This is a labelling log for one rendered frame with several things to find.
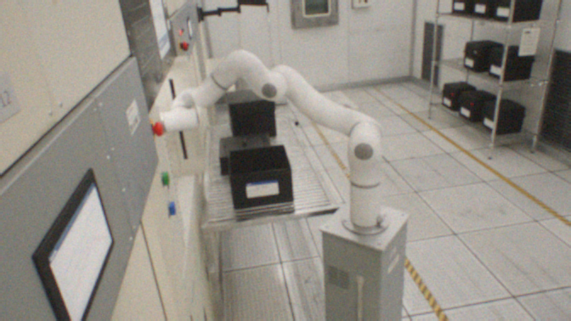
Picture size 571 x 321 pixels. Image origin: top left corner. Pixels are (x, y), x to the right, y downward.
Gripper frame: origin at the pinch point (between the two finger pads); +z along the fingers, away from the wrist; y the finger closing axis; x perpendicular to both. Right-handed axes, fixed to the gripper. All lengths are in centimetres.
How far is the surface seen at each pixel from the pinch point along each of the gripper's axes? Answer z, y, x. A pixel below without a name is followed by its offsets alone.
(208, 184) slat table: -29, 23, -43
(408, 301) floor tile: -127, -3, -119
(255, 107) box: -60, 75, -22
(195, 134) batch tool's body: -27.7, 14.3, -11.9
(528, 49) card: -293, 142, -22
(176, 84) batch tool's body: -23.7, 14.2, 11.8
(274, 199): -59, -6, -40
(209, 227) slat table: -30, -16, -43
